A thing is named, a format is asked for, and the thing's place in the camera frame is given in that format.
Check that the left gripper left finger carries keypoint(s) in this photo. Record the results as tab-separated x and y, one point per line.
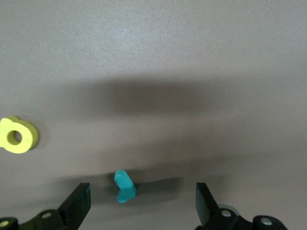
74	208

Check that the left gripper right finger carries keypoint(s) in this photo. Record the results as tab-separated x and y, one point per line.
208	210

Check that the yellow letter O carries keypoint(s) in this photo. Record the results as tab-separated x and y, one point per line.
25	143

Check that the teal letter r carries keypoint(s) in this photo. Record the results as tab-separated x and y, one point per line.
124	187

